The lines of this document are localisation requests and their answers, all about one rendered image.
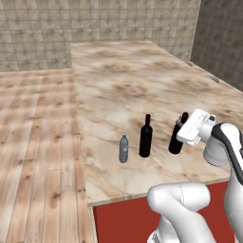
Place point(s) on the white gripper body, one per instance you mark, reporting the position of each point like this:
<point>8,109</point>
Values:
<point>192,127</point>

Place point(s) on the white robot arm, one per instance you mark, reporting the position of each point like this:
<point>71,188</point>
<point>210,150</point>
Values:
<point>180,202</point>

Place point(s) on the red counter cabinet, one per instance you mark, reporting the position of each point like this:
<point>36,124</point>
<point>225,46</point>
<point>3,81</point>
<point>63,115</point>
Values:
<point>126,221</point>

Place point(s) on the black wine bottle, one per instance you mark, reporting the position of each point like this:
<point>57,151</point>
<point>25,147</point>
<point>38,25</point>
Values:
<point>145,137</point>
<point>175,143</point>

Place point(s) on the grey stool seat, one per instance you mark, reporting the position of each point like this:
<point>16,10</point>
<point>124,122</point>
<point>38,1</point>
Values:
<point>213,78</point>
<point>189,63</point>

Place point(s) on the clear plastic water bottle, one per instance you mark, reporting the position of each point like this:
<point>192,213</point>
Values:
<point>123,150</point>

